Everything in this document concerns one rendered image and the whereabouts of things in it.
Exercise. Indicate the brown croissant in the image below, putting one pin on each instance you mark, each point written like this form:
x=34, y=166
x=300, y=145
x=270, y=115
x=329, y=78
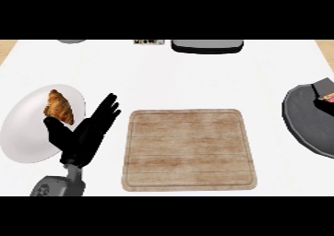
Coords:
x=59, y=107

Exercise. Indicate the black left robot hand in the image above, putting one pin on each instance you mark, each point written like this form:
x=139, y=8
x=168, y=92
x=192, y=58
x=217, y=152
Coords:
x=84, y=138

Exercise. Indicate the dark grey pan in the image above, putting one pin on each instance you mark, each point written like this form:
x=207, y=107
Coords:
x=309, y=129

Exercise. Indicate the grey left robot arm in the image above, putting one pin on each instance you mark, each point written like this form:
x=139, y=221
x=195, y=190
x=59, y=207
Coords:
x=59, y=186

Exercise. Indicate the grey round object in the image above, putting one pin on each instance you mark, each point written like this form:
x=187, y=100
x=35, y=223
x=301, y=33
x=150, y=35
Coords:
x=71, y=41

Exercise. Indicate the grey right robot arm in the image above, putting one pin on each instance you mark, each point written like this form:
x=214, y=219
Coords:
x=328, y=85

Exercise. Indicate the pink cupcake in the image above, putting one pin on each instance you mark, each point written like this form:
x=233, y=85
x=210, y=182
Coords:
x=332, y=98

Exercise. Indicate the grey and black appliance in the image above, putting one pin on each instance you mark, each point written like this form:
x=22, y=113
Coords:
x=207, y=46

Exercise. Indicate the small dark patterned box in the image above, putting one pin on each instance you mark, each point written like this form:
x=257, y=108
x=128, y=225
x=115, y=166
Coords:
x=149, y=41

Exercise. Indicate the white oval plate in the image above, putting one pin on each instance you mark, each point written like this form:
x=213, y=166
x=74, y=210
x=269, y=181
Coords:
x=23, y=135

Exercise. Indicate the pale wooden cutting board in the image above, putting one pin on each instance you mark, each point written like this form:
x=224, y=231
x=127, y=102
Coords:
x=189, y=150

